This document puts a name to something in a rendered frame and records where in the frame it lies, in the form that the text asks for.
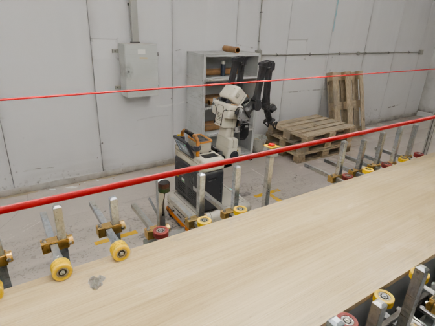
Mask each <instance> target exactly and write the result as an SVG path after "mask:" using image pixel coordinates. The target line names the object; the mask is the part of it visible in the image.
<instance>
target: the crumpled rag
mask: <svg viewBox="0 0 435 326"><path fill-rule="evenodd" d="M105 279H106V277H105V276H103V275H99V276H98V277H95V276H91V277H90V278H89V280H88V284H90V288H92V289H94V288H95V289H97V290H98V289H99V287H101V286H102V285H103V283H102V282H103V281H104V280H105Z"/></svg>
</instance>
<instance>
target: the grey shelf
mask: <svg viewBox="0 0 435 326"><path fill-rule="evenodd" d="M235 56H245V57H246V59H247V64H246V65H245V68H244V75H243V82H252V81H256V80H257V76H258V69H259V68H258V67H259V65H258V62H260V58H261V54H260V53H255V52H247V51H242V50H241V51H240V52H239V53H233V52H225V51H186V86H188V85H206V84H216V83H228V82H229V76H230V75H229V74H226V75H225V76H220V75H206V69H215V68H221V61H226V63H225V64H226V68H231V66H232V60H231V59H232V57H235ZM225 86H226V85H211V86H202V87H187V88H186V129H187V130H189V131H191V132H193V133H194V134H202V135H205V136H207V137H208V138H210V139H212V144H211V145H213V146H216V141H217V137H218V133H219V129H216V130H212V131H205V122H206V121H212V120H214V119H215V114H214V113H213V112H212V105H208V104H205V95H208V94H220V92H221V91H222V90H223V88H224V87H225ZM255 86H256V83H243V92H244V93H245V94H248V96H249V101H250V100H251V98H252V97H253V95H254V90H255ZM248 103H249V102H247V103H246V104H244V106H246V105H247V104H248ZM250 116H251V117H250V118H249V121H248V122H249V123H251V124H250V125H249V135H248V136H247V138H246V139H245V140H240V131H238V132H234V136H233V137H234V138H237V139H238V147H240V148H241V153H240V156H243V155H249V154H252V149H253V142H254V126H255V119H256V111H255V110H253V111H252V112H251V114H250ZM246 122H247V121H246Z"/></svg>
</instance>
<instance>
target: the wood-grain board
mask: <svg viewBox="0 0 435 326"><path fill-rule="evenodd" d="M433 258H435V152H433V153H429V154H427V155H423V156H421V157H417V158H413V159H411V160H408V161H405V162H401V163H398V164H395V165H393V166H389V167H386V168H383V169H379V170H377V171H373V172H370V173H367V174H364V175H361V176H358V177H354V178H352V179H348V180H345V181H342V182H338V183H336V184H332V185H330V186H326V187H323V188H320V189H317V190H314V191H310V192H307V193H304V194H301V195H298V196H296V197H291V198H289V199H286V200H283V201H280V202H276V203H273V204H270V205H267V206H264V207H261V208H257V209H255V210H251V211H249V212H245V213H241V214H239V215H235V216H233V217H229V218H226V219H223V220H220V221H217V222H214V223H210V224H207V225H204V226H201V227H199V228H194V229H192V230H189V231H186V232H183V233H179V234H176V235H173V236H170V237H166V238H164V239H160V240H158V241H154V242H152V243H148V244H144V245H142V246H138V247H136V248H132V249H130V255H129V256H128V258H126V259H125V260H123V261H116V260H114V259H113V256H112V255H110V256H107V257H104V258H101V259H97V260H95V261H91V262H89V263H85V264H82V265H79V266H76V267H73V268H72V274H71V276H70V277H69V278H67V279H66V280H63V281H56V280H55V279H53V277H52V274H51V275H48V276H45V277H41V278H38V279H35V280H32V281H29V282H26V283H22V284H20V285H16V286H14V287H10V288H6V289H4V295H3V297H2V298H1V299H0V326H326V323H327V320H328V319H330V318H331V317H333V316H334V315H336V316H337V314H338V313H341V312H347V313H348V312H349V311H351V310H353V309H354V308H356V307H358V306H359V305H360V304H362V303H364V302H365V301H367V300H368V299H370V298H372V297H373V295H374V292H375V291H376V290H378V289H382V290H384V289H386V288H387V287H389V286H390V285H392V284H394V283H395V282H396V281H399V280H400V279H401V278H403V277H405V276H406V275H408V274H409V272H410V269H411V268H413V267H416V266H418V265H419V264H422V265H424V264H425V263H427V262H428V261H430V260H431V259H433ZM99 275H103V276H105V277H106V279H105V280H104V281H103V282H102V283H103V285H102V286H101V287H99V289H98V290H97V289H95V288H94V289H92V288H90V284H88V280H89V278H90V277H91V276H95V277H98V276H99Z"/></svg>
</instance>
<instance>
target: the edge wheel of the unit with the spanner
mask: <svg viewBox="0 0 435 326"><path fill-rule="evenodd" d="M153 236H154V238H156V239H159V240H160V239H164V238H166V237H168V228H167V227H165V226H158V227H156V228H154V229H153Z"/></svg>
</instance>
